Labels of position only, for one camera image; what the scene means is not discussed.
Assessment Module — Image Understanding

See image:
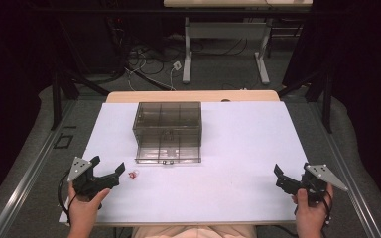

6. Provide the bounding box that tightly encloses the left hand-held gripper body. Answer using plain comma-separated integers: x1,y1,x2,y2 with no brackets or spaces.
66,156,120,202

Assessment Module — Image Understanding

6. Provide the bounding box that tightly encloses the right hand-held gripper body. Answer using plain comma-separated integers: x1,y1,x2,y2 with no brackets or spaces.
275,164,349,206

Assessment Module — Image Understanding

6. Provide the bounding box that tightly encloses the transparent grey drawer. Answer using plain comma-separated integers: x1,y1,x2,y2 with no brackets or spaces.
135,132,202,166

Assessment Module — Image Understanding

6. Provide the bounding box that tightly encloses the transparent grey drawer cabinet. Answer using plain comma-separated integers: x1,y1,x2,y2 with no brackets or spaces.
132,101,203,165

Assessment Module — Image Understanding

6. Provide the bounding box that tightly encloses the person's left hand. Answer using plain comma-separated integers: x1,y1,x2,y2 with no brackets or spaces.
67,181,111,230

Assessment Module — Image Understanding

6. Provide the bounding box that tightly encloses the person's right hand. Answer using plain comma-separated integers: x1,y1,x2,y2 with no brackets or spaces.
292,183,334,232

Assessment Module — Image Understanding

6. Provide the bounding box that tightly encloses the white table mat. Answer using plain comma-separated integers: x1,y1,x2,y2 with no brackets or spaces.
58,101,310,226

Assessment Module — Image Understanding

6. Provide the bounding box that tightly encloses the black metal stand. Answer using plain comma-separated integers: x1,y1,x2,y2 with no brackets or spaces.
49,62,111,132
277,63,334,135

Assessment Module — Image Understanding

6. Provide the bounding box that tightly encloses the person's beige clothing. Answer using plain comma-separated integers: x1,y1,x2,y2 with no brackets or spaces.
131,224,258,238

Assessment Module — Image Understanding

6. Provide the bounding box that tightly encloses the dark curtain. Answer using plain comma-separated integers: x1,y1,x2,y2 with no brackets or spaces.
0,0,61,216
282,0,381,212

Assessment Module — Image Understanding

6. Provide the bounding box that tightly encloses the white metal-legged table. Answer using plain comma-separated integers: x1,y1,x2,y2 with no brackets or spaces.
163,0,314,85

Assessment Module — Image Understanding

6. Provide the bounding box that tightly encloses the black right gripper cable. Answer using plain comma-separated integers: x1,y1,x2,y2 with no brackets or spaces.
321,190,333,226

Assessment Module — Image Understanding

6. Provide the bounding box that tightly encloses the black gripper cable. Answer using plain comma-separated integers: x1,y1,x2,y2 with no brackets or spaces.
57,170,77,226
321,190,333,226

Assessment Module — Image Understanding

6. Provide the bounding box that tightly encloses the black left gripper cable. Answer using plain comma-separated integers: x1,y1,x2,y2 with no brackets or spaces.
57,170,77,226

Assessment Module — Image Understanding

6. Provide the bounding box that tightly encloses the aluminium floor rail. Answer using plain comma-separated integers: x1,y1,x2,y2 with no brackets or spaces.
0,98,77,238
310,100,381,238

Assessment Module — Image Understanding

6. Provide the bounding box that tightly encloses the tangle of floor cables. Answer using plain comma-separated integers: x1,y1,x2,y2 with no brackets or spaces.
107,16,249,93

